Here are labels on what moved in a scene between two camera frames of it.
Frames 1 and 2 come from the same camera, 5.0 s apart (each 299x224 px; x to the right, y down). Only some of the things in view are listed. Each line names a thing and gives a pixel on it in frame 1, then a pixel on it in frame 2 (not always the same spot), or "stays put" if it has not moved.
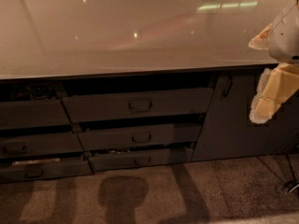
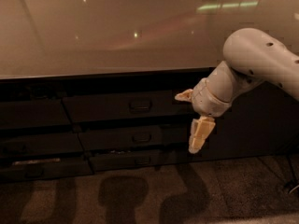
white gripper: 286,42 to 204,102
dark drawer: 139,158 stays put
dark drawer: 40,145 stays put
